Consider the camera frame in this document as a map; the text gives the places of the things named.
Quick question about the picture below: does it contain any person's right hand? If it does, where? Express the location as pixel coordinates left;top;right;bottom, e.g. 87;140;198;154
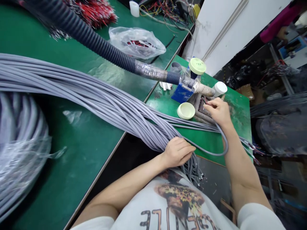
204;97;233;131

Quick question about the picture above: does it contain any person's left hand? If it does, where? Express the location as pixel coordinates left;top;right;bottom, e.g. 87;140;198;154
163;136;197;168

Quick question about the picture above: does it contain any single looped grey cable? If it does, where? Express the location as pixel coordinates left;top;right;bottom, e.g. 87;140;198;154
181;122;230;157

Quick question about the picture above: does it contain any bundle of grey cables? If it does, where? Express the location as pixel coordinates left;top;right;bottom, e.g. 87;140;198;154
0;53;262;190

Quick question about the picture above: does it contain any grey metal solder stand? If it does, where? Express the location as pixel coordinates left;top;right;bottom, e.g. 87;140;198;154
192;92;228;126

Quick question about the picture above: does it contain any white capped pipe end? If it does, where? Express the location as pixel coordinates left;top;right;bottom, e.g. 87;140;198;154
213;81;228;97

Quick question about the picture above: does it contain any plain cream round lid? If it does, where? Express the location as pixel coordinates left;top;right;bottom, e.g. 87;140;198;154
177;102;196;120

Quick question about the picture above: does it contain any blue box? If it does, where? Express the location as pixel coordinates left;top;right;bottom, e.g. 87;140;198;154
170;84;195;104

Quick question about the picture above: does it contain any cream round jar with label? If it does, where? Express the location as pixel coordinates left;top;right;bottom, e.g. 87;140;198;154
188;57;207;75

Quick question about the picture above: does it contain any short grey pipe piece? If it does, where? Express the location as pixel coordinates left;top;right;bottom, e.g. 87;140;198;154
169;62;184;75

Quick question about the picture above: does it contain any person's body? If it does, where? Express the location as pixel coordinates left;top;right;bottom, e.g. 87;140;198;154
109;167;239;230

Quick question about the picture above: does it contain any grey cloth bag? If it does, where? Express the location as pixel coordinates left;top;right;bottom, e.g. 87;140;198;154
255;111;307;157

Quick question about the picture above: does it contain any white plastic cylinder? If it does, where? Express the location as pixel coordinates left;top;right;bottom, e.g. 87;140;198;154
129;1;140;18

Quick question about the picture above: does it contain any clear plastic bag with wires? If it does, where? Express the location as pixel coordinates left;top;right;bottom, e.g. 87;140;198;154
108;26;167;60

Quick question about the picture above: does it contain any tangle of coloured wires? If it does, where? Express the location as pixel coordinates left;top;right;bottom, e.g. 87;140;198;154
139;0;202;32

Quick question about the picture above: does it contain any pile of red wires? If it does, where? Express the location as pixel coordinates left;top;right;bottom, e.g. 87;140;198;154
48;0;119;40

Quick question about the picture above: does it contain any black corrugated hose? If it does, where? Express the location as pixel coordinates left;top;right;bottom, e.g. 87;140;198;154
23;0;200;89

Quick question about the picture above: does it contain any plastic-wrapped grey cable coil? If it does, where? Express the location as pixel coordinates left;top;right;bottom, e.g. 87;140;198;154
0;92;52;217

